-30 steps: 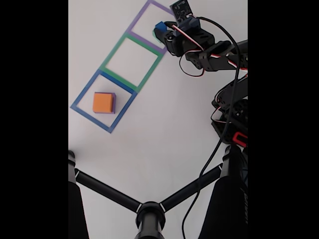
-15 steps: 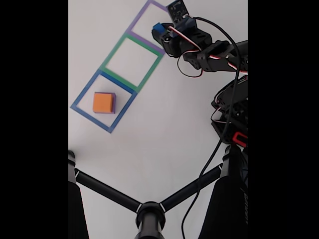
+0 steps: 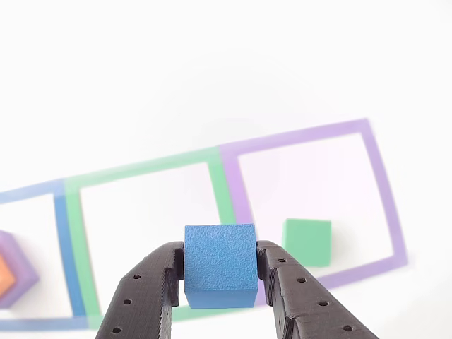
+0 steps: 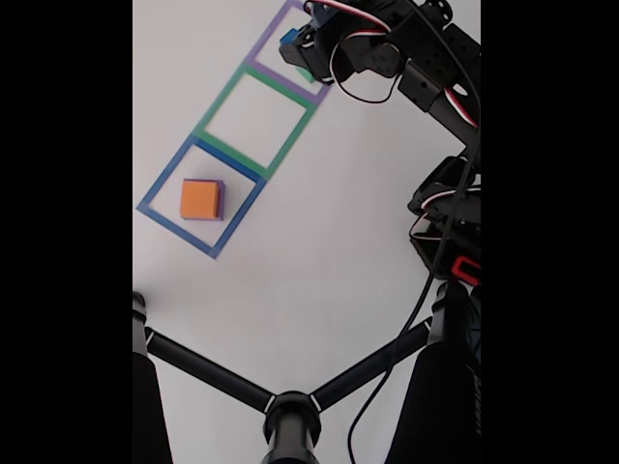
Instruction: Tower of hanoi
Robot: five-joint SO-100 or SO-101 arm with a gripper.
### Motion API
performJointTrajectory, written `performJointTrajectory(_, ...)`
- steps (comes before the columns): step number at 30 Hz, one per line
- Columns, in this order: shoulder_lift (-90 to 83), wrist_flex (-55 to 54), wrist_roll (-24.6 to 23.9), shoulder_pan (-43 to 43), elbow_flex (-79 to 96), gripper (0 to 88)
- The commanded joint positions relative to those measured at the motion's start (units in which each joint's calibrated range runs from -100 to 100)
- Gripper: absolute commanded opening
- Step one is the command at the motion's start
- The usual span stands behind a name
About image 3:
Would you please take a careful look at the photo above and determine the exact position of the green block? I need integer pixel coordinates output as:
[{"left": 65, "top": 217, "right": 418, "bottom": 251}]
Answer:
[{"left": 282, "top": 218, "right": 333, "bottom": 268}]

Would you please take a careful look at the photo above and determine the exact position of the small blue cube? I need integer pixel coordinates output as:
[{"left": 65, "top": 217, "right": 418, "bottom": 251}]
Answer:
[{"left": 183, "top": 223, "right": 259, "bottom": 310}]

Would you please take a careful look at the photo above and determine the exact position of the purple block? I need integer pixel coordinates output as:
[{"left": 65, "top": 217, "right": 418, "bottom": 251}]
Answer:
[{"left": 0, "top": 230, "right": 40, "bottom": 310}]

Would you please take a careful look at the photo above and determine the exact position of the orange block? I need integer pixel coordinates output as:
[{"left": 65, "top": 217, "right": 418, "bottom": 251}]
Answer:
[{"left": 0, "top": 254, "right": 17, "bottom": 297}]

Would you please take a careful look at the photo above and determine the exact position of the green tape square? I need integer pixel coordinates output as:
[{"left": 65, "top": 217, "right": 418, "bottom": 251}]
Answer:
[{"left": 63, "top": 146, "right": 273, "bottom": 329}]

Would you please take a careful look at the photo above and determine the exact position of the blue tape square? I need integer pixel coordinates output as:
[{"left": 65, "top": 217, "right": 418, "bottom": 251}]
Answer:
[{"left": 0, "top": 178, "right": 91, "bottom": 333}]

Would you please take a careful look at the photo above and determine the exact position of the purple tape square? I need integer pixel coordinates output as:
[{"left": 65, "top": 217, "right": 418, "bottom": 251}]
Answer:
[{"left": 219, "top": 118, "right": 409, "bottom": 307}]

